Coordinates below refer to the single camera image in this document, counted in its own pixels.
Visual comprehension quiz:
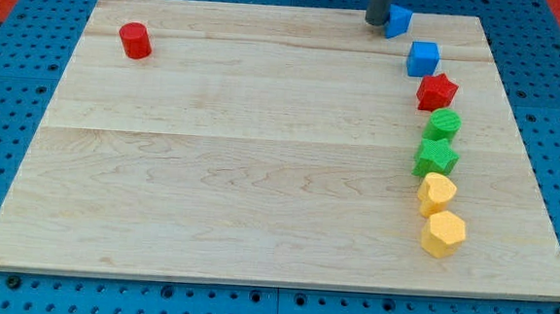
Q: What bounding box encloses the blue cube block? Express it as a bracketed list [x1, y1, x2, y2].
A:
[406, 41, 440, 77]

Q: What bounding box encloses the light wooden board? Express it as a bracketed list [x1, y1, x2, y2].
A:
[0, 0, 560, 301]

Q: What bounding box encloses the green star block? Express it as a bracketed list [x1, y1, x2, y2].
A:
[411, 138, 459, 178]

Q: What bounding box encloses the yellow heart block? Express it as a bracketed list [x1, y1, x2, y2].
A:
[417, 172, 457, 218]

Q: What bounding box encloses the green cylinder block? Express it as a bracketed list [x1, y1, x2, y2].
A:
[422, 108, 462, 143]

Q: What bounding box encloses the red star block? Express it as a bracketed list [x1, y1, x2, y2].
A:
[416, 73, 459, 112]

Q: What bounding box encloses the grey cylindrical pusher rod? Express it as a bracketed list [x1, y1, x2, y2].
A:
[365, 0, 393, 26]

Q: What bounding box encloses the yellow hexagon block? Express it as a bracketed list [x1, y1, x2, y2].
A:
[420, 211, 467, 259]

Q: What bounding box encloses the red cylinder block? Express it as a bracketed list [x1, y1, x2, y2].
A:
[119, 22, 152, 59]

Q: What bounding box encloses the blue triangular prism block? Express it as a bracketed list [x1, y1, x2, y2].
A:
[384, 4, 413, 39]

